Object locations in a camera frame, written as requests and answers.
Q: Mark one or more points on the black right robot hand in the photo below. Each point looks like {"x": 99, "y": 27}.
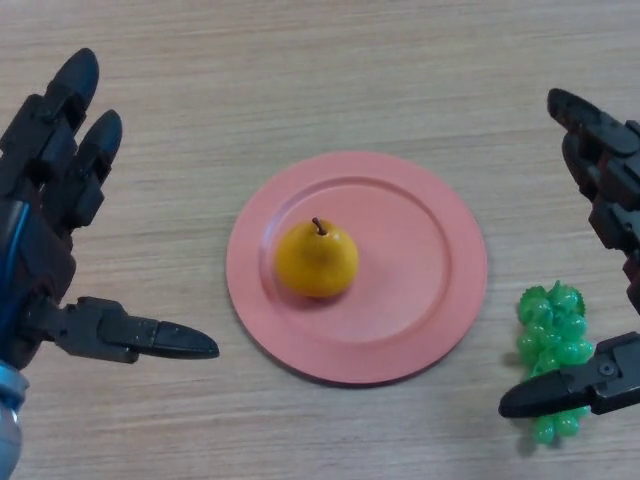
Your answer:
{"x": 612, "y": 180}

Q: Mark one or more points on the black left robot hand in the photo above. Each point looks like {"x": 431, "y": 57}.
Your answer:
{"x": 40, "y": 240}

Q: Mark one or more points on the yellow pear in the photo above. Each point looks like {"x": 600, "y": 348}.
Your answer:
{"x": 317, "y": 260}

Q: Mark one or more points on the pink round plate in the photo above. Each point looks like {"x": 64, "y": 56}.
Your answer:
{"x": 415, "y": 280}

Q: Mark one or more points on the green grape bunch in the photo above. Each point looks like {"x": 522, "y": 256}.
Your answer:
{"x": 550, "y": 325}

